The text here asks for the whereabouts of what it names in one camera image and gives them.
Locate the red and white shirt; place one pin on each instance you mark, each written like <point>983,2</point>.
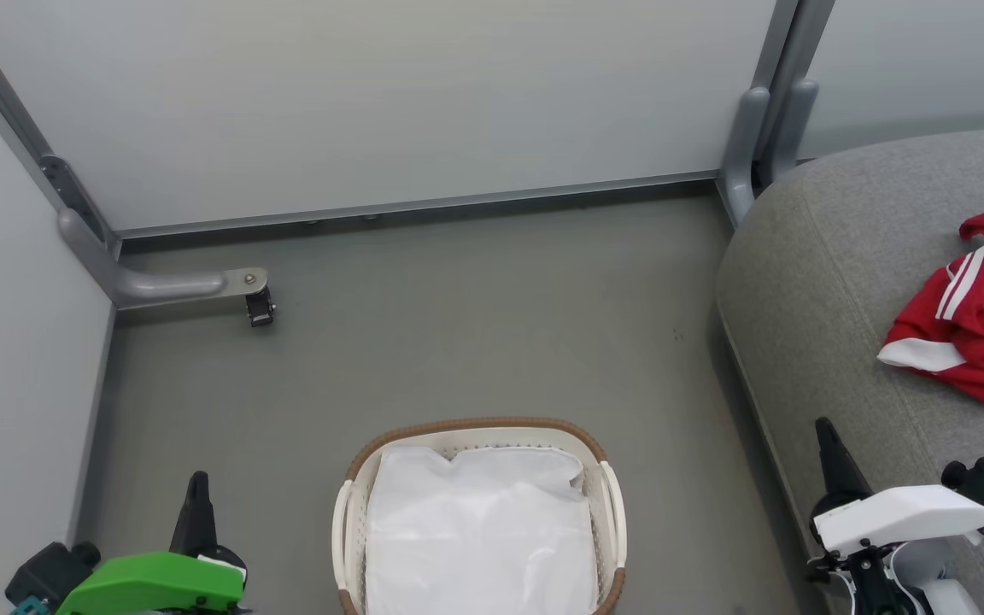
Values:
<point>962,333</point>

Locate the black caster wheel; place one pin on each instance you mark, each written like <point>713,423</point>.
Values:
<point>260,309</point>

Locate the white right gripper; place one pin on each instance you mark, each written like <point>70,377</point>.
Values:
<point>902,517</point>

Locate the grey partition bottom rail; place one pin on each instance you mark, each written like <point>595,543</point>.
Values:
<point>415,205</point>

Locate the short grey partition foot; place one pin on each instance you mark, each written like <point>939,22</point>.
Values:
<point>791,124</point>
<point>741,149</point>

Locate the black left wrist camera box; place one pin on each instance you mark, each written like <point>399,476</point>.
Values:
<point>48,572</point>

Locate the white cloth basket liner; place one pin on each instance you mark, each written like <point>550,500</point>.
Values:
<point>479,538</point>

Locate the grey fabric sofa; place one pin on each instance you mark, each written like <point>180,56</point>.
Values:
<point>825,299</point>

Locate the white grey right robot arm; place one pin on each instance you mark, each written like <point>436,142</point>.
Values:
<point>932,568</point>

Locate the grey slanted partition post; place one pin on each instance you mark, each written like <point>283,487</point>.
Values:
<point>18,128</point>

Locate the long grey partition foot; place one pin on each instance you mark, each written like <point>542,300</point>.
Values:
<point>159,286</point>

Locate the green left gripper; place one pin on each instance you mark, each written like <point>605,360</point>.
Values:
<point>150,585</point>

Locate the white brown-rimmed laundry basket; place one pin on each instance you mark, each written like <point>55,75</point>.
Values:
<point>347,521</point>

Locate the grey double partition post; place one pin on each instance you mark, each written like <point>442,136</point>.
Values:
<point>789,43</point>

